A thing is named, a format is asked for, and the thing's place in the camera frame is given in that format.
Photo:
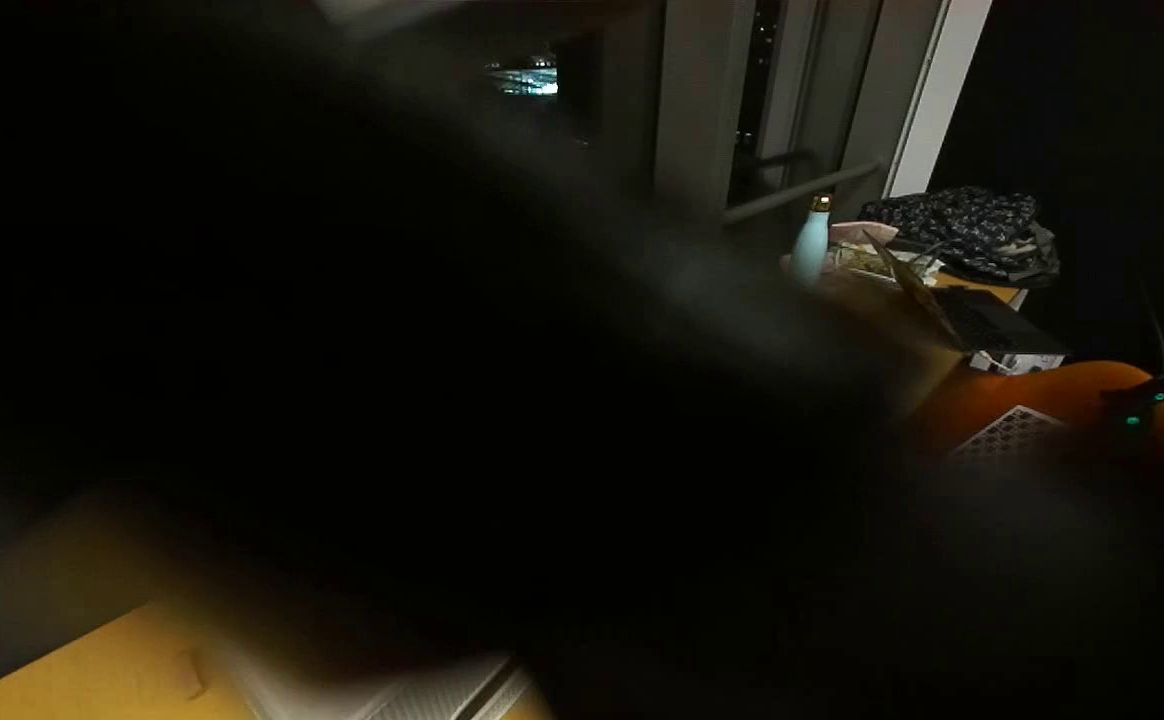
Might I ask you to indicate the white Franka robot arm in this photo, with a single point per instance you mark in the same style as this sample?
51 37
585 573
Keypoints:
341 333

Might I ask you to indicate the black flat device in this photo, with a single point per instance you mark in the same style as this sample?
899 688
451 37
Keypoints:
992 325

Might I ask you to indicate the dark patterned cloth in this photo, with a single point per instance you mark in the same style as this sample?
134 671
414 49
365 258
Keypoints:
983 235

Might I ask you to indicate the checkerboard calibration board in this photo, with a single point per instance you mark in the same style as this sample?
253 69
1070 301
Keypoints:
1020 433

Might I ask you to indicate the orange plastic chair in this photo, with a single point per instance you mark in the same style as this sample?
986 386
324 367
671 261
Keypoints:
1075 394

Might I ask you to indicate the black camera green light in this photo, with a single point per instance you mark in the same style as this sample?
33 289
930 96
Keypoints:
1162 386

